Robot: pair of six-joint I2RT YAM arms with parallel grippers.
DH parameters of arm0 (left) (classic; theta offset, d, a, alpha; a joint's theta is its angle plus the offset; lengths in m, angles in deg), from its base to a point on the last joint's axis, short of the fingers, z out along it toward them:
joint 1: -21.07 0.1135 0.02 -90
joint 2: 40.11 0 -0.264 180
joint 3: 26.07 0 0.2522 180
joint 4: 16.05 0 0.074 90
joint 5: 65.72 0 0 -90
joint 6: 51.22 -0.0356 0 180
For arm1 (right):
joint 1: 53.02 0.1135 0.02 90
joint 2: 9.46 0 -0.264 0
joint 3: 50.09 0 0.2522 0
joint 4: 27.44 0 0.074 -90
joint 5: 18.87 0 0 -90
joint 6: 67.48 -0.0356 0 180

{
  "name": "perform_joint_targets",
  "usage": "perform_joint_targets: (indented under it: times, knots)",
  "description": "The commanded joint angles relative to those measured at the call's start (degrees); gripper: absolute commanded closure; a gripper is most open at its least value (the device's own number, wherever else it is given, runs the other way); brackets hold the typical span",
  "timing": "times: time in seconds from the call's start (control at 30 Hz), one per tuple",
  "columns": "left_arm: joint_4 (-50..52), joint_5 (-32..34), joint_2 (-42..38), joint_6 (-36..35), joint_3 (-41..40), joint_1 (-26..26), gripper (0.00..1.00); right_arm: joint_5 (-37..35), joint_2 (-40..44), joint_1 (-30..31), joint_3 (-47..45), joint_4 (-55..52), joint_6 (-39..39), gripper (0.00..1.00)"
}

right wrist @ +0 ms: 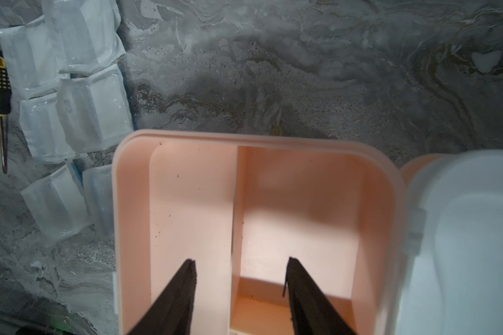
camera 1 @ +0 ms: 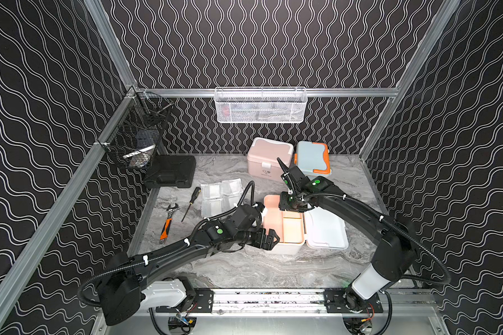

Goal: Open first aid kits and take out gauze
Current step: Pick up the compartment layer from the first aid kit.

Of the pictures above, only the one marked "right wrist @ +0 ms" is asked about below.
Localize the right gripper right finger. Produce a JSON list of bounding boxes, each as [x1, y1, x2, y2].
[[283, 257, 356, 335]]

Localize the white gauze packet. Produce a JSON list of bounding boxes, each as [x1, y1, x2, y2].
[[41, 0, 125, 75], [21, 161, 92, 246], [20, 93, 78, 164], [0, 16, 60, 100], [82, 165, 114, 240], [57, 64, 134, 154]]

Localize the white pink first aid box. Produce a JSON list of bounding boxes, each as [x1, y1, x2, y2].
[[112, 131, 503, 334]]

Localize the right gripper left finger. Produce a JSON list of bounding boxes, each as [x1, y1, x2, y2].
[[129, 259, 197, 335]]

